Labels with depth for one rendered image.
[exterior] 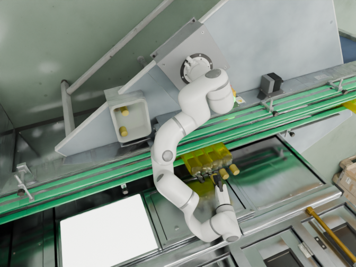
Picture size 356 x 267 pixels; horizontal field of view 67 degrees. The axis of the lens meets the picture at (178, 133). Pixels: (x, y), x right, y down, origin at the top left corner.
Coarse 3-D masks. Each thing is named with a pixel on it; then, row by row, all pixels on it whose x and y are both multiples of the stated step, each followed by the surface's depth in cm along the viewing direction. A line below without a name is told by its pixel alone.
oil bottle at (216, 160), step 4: (204, 148) 142; (208, 148) 142; (212, 148) 141; (208, 152) 140; (212, 152) 139; (216, 152) 139; (208, 156) 138; (212, 156) 137; (216, 156) 137; (212, 160) 135; (216, 160) 135; (220, 160) 135; (212, 164) 135; (216, 164) 134; (220, 164) 134; (212, 168) 137; (216, 168) 135
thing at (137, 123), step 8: (120, 104) 122; (128, 104) 123; (136, 104) 133; (144, 104) 128; (112, 112) 123; (120, 112) 133; (136, 112) 136; (144, 112) 133; (112, 120) 126; (120, 120) 136; (128, 120) 137; (136, 120) 139; (144, 120) 140; (128, 128) 140; (136, 128) 141; (144, 128) 141; (120, 136) 137; (128, 136) 137; (136, 136) 137; (144, 136) 138
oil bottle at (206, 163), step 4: (200, 148) 142; (196, 152) 140; (200, 152) 140; (204, 152) 140; (196, 156) 138; (200, 156) 138; (204, 156) 137; (200, 160) 136; (204, 160) 135; (208, 160) 135; (204, 164) 133; (208, 164) 133; (204, 168) 133; (208, 168) 133; (204, 172) 134
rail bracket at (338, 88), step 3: (327, 81) 158; (330, 81) 158; (327, 84) 159; (330, 84) 158; (333, 84) 156; (339, 84) 152; (336, 87) 154; (339, 87) 152; (336, 90) 154; (339, 90) 153; (342, 90) 151; (345, 90) 150; (342, 93) 152; (345, 93) 151
